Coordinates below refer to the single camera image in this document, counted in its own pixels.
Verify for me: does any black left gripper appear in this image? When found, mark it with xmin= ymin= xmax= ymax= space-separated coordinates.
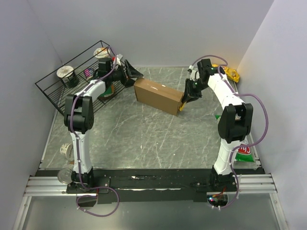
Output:
xmin=109 ymin=60 xmax=144 ymax=89

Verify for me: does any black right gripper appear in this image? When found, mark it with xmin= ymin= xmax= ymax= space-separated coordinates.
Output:
xmin=181 ymin=78 xmax=208 ymax=104

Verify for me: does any brown cardboard express box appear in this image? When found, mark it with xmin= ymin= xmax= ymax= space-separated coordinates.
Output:
xmin=134 ymin=78 xmax=184 ymax=116

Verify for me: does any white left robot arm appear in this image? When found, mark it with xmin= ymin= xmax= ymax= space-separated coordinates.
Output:
xmin=64 ymin=57 xmax=144 ymax=193

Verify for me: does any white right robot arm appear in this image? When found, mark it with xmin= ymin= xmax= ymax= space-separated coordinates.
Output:
xmin=181 ymin=55 xmax=253 ymax=191

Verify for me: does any small purple pink box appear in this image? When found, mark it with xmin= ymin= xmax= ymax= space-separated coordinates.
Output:
xmin=83 ymin=68 xmax=94 ymax=79

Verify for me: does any green round plastic lid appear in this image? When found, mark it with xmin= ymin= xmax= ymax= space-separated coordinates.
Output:
xmin=104 ymin=84 xmax=115 ymax=97

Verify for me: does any orange white yogurt cup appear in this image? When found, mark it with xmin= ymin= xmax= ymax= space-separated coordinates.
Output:
xmin=94 ymin=47 xmax=112 ymax=63

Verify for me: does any yellow chips bag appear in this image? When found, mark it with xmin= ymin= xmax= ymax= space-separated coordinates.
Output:
xmin=220 ymin=65 xmax=240 ymax=83

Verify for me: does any black yogurt cup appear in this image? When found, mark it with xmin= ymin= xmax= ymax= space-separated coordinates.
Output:
xmin=56 ymin=66 xmax=79 ymax=88

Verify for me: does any green cassava chips bag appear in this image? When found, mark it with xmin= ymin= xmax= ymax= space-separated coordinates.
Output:
xmin=214 ymin=115 xmax=256 ymax=163

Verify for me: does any white paper cup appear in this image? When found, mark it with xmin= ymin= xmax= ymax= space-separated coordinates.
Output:
xmin=59 ymin=143 xmax=74 ymax=161

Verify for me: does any silver tin can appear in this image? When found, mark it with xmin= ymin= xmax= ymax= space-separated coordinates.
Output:
xmin=57 ymin=168 xmax=72 ymax=184

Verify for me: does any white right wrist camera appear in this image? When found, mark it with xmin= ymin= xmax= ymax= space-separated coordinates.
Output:
xmin=188 ymin=65 xmax=199 ymax=81

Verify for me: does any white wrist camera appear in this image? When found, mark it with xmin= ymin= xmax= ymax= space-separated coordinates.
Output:
xmin=112 ymin=54 xmax=123 ymax=66
xmin=188 ymin=65 xmax=199 ymax=81

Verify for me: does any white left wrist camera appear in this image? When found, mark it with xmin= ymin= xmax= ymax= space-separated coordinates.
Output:
xmin=112 ymin=54 xmax=123 ymax=66

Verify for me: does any black wire rack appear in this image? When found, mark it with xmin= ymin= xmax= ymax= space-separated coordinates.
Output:
xmin=35 ymin=40 xmax=128 ymax=115

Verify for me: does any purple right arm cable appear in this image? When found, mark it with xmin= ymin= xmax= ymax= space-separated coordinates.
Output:
xmin=191 ymin=55 xmax=269 ymax=210

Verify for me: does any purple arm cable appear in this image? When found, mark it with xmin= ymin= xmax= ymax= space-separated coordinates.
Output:
xmin=191 ymin=55 xmax=269 ymax=210
xmin=71 ymin=46 xmax=120 ymax=218

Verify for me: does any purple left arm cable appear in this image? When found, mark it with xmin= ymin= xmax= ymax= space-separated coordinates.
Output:
xmin=71 ymin=46 xmax=120 ymax=218

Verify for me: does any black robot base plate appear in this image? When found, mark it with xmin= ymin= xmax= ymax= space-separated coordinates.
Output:
xmin=35 ymin=168 xmax=266 ymax=205

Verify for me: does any aluminium frame rail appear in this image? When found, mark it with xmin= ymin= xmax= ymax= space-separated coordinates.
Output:
xmin=24 ymin=174 xmax=277 ymax=196

